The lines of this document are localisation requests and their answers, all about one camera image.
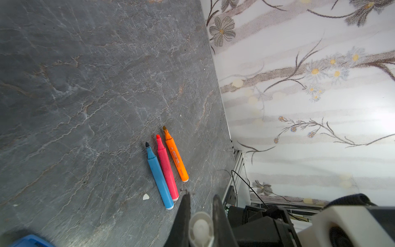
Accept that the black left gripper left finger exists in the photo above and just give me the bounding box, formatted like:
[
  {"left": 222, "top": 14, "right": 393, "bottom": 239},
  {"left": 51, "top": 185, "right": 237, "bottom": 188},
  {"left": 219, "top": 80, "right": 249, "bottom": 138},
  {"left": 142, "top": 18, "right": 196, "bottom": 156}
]
[{"left": 164, "top": 192, "right": 191, "bottom": 247}]

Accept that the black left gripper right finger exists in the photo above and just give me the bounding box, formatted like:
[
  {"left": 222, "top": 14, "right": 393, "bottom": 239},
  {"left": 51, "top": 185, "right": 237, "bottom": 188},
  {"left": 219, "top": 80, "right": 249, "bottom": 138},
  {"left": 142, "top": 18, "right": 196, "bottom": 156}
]
[{"left": 213, "top": 195, "right": 238, "bottom": 247}]

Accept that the white marker cap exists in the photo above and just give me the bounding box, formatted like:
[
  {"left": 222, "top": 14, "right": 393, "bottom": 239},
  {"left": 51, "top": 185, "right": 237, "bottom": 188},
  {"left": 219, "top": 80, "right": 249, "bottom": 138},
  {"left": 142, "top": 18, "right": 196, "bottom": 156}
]
[{"left": 188, "top": 212, "right": 215, "bottom": 247}]

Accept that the orange marker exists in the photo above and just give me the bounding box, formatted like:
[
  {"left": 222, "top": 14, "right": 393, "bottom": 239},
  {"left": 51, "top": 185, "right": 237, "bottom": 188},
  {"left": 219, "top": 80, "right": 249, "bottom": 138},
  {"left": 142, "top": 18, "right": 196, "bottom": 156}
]
[{"left": 163, "top": 126, "right": 189, "bottom": 183}]

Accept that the light blue marker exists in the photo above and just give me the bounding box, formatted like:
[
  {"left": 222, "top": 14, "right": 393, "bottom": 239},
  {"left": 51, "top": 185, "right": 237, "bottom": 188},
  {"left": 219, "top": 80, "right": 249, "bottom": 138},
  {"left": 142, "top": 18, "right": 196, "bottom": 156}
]
[{"left": 145, "top": 142, "right": 174, "bottom": 210}]

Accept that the pink marker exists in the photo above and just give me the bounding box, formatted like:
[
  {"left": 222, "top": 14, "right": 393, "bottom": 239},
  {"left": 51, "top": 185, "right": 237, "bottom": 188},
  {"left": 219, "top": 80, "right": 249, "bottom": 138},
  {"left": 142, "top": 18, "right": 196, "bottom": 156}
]
[{"left": 156, "top": 134, "right": 179, "bottom": 202}]

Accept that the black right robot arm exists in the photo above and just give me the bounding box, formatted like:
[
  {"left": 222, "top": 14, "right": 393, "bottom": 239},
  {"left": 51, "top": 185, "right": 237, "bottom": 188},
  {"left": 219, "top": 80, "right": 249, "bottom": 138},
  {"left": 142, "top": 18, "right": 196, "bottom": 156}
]
[{"left": 227, "top": 193, "right": 395, "bottom": 247}]

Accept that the dark blue pen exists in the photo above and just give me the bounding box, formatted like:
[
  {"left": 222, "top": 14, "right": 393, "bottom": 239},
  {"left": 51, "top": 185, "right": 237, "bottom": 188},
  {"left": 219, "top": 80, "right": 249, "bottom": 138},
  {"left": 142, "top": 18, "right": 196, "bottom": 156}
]
[{"left": 8, "top": 234, "right": 55, "bottom": 247}]

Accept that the aluminium corner post right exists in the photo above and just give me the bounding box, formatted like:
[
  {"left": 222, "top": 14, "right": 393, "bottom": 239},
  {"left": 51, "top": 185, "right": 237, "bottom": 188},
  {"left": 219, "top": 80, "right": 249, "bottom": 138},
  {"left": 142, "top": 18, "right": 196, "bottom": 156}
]
[{"left": 222, "top": 150, "right": 251, "bottom": 208}]

